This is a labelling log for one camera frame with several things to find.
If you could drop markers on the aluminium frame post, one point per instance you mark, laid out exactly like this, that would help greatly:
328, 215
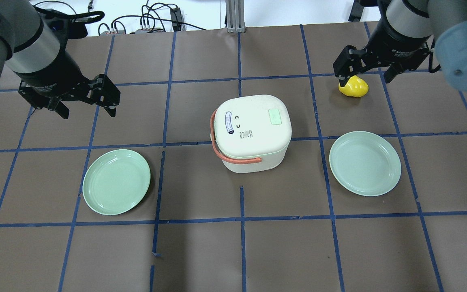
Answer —
235, 22

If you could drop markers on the green plate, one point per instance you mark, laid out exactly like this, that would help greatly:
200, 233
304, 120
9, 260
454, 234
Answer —
116, 182
365, 163

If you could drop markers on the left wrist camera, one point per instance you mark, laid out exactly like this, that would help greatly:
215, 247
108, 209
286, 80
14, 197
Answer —
65, 26

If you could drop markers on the white rice cooker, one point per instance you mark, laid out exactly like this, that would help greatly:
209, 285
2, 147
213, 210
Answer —
251, 134

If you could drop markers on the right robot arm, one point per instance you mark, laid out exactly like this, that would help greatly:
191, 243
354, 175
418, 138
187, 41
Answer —
408, 32

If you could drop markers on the green plate on right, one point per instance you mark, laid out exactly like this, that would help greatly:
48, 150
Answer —
365, 163

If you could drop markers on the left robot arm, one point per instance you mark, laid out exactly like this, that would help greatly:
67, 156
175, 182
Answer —
33, 46

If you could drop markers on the yellow lemon toy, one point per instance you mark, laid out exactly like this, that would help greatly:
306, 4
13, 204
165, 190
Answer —
355, 87

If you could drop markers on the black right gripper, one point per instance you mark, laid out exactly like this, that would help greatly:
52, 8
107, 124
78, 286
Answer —
395, 41

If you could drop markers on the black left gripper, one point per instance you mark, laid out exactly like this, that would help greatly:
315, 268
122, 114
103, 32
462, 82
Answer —
53, 73

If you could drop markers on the green plate on left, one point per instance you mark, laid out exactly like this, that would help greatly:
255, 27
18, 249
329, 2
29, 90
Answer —
116, 182

